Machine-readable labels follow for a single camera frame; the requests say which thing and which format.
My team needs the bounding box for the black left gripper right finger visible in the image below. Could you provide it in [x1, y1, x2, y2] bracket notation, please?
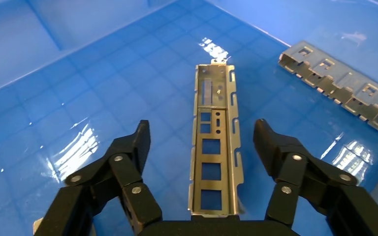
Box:
[253, 118, 378, 236]

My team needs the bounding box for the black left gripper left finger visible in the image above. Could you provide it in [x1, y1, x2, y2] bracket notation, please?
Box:
[34, 119, 163, 236]

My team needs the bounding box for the silver metal channel part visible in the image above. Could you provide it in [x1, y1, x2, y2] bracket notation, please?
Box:
[188, 59, 245, 218]

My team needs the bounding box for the silver metal part with tabs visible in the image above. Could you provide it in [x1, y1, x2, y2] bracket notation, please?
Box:
[278, 40, 378, 137]

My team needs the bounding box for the blue plastic bin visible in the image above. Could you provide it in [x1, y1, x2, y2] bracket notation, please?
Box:
[0, 0, 378, 236]

